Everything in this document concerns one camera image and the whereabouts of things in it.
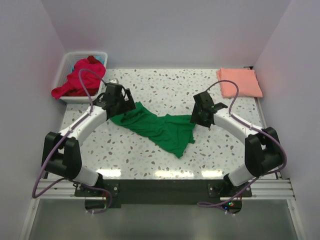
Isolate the green t shirt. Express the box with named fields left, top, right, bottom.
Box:
left=110, top=102, right=196, bottom=158

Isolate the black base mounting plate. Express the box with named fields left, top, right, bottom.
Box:
left=73, top=179, right=252, bottom=210

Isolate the teal garment in basket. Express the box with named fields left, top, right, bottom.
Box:
left=95, top=55, right=105, bottom=64

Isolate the dark red t shirt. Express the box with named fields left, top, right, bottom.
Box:
left=87, top=55, right=100, bottom=65

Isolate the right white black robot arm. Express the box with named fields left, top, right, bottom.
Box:
left=190, top=91, right=287, bottom=197

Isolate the aluminium frame rail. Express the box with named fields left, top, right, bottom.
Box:
left=38, top=179, right=296, bottom=200

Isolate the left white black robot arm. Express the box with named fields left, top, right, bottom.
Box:
left=41, top=82, right=136, bottom=196

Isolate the white plastic laundry basket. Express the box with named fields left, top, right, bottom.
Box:
left=51, top=51, right=108, bottom=104

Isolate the folded salmon pink t shirt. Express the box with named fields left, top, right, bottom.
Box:
left=216, top=68, right=263, bottom=98

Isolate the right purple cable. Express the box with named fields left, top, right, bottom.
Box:
left=197, top=79, right=286, bottom=210

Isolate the crumpled magenta t shirt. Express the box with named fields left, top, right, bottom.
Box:
left=51, top=58, right=106, bottom=100

